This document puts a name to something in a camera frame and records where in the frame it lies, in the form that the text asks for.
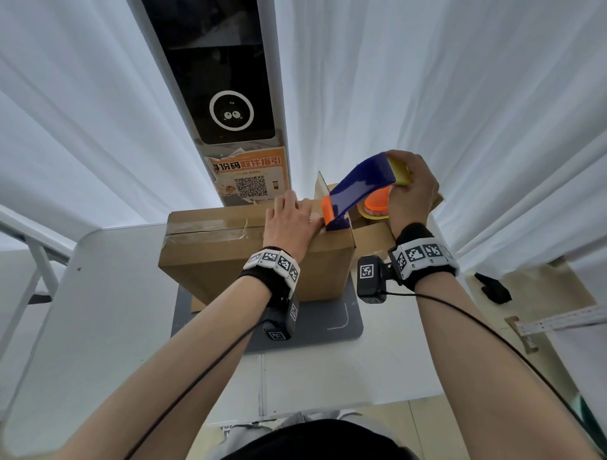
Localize person's right hand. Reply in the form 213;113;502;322
384;149;441;240

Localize person's left hand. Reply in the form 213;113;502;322
262;189;324;264

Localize blue orange tape dispenser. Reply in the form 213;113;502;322
321;152;397;232
356;156;414;221

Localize cardboard box black print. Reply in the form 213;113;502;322
314;171;399;266

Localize large cardboard box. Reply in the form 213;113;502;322
157;198;357;313

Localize person's right forearm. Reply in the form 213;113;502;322
415;272;598;460

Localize person's left forearm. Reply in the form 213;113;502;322
52;275;272;460

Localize grey scanner kiosk with poster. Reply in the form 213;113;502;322
204;147;291;202

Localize white perforated metal bar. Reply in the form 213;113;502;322
505;305;607;354

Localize grey scanning mat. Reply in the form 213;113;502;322
126;0;365;354

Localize grey trousers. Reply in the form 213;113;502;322
208;409;395;449

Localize black shirt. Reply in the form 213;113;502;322
220;419;420;460

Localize teal plastic bucket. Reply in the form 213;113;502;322
571;393;607;451

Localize black tracker cable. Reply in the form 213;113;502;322
386;291;598;442
123;320;269;460

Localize white metal frame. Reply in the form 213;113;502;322
0;204;77;356

